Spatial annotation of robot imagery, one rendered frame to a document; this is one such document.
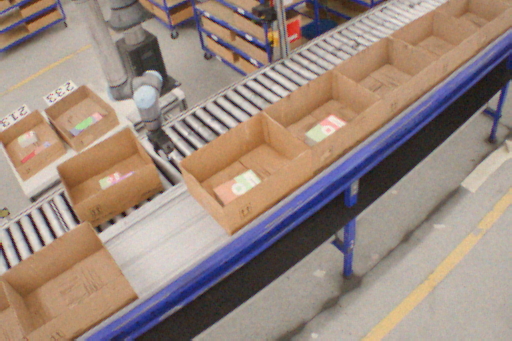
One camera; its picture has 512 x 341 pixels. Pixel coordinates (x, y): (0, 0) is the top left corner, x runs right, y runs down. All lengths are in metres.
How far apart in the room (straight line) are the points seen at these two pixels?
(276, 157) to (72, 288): 0.95
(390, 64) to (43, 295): 1.86
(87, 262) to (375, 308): 1.45
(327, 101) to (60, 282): 1.36
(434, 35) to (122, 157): 1.74
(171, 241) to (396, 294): 1.29
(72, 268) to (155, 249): 0.34
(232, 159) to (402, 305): 1.20
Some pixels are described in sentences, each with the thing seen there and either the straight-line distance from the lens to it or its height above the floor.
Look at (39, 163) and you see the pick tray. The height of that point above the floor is 0.79.
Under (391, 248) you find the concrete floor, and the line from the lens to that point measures 2.73.
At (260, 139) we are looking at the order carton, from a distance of 1.99.
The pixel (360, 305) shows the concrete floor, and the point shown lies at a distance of 2.54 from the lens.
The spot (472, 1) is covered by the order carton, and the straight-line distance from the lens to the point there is 2.95.
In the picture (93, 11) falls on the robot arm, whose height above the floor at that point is 1.54.
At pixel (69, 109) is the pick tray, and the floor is 0.76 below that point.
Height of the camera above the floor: 2.28
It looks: 44 degrees down
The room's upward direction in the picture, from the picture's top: 10 degrees counter-clockwise
